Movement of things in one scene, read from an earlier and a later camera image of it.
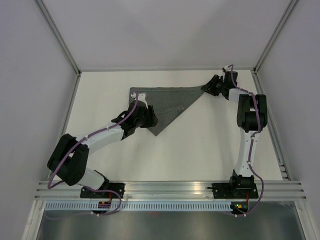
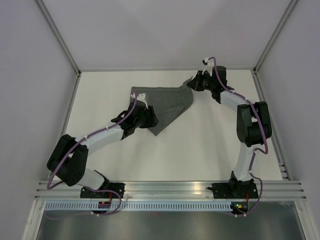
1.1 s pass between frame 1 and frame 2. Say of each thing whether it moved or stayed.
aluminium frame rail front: stayed
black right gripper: moved
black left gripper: stayed
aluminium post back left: stayed
